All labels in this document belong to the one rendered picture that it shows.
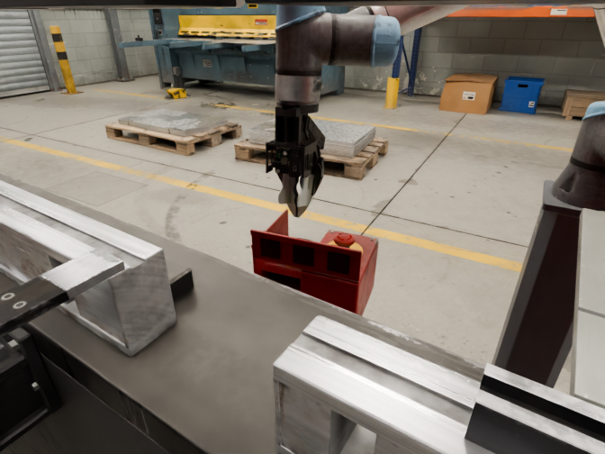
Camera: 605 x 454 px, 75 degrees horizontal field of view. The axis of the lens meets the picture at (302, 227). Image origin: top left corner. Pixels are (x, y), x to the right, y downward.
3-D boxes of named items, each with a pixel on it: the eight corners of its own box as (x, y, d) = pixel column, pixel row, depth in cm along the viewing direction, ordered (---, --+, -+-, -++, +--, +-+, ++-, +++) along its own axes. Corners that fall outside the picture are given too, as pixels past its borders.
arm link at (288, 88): (286, 73, 69) (330, 76, 67) (285, 100, 71) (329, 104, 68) (266, 75, 63) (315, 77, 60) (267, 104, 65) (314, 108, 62)
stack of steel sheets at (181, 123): (228, 123, 420) (228, 118, 418) (185, 137, 373) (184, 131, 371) (164, 113, 466) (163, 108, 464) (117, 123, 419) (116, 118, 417)
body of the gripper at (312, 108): (264, 177, 68) (263, 104, 63) (284, 165, 76) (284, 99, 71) (305, 183, 66) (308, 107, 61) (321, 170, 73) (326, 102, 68)
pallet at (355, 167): (387, 152, 378) (389, 138, 372) (360, 181, 315) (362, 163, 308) (277, 138, 424) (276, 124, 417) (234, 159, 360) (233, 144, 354)
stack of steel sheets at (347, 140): (375, 139, 369) (377, 125, 363) (354, 158, 319) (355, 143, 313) (281, 127, 407) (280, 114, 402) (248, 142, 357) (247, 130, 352)
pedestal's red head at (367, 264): (374, 286, 84) (382, 211, 76) (354, 337, 71) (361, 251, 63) (287, 267, 91) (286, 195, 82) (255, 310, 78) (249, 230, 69)
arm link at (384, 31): (386, 14, 69) (323, 12, 68) (406, 14, 59) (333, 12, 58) (380, 63, 72) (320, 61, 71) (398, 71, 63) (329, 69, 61)
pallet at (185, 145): (242, 136, 429) (241, 122, 422) (187, 156, 369) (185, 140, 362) (166, 122, 484) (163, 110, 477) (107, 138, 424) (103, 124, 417)
